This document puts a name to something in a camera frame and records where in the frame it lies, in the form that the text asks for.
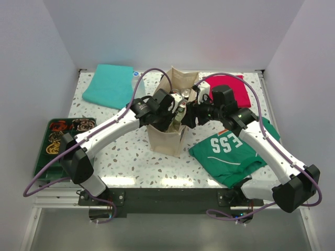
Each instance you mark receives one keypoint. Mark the orange rubber band pile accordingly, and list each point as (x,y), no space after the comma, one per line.
(60,125)

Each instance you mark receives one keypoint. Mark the clear water bottle blue cap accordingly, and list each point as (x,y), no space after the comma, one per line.
(140,92)

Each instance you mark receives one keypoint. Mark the tan rubber band pile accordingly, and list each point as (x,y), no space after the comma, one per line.
(55,137)

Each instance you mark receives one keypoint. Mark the teal folded towel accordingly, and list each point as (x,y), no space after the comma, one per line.
(110,86)

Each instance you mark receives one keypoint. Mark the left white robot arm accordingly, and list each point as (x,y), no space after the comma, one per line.
(76,153)

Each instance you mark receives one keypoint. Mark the silver can back right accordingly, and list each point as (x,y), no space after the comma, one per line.
(185,92)

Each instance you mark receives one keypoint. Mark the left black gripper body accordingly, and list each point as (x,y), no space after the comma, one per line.
(162,122)

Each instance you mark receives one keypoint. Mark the green glass bottle right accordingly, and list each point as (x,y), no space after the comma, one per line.
(178,118)

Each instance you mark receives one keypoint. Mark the beige canvas bag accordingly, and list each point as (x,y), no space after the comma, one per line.
(171,142)

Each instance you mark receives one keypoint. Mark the red folded cloth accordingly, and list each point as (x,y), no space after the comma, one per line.
(238,88)

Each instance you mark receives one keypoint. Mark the green jersey shirt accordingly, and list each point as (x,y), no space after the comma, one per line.
(226,158)

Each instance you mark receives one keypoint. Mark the silver can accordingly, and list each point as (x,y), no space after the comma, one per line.
(183,104)
(185,92)

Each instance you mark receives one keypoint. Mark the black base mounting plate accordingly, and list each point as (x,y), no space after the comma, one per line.
(164,201)

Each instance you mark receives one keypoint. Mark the brown rubber band pile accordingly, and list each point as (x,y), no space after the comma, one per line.
(83,124)

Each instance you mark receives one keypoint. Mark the silver can middle right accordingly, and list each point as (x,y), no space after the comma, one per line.
(183,104)

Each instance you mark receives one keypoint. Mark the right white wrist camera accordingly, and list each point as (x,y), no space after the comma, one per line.
(201,89)

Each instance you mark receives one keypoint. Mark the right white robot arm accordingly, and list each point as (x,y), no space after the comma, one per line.
(284,180)

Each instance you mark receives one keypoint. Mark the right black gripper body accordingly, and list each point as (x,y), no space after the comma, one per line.
(204,113)

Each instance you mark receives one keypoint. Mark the yellow rubber band pile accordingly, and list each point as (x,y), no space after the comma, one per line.
(53,148)

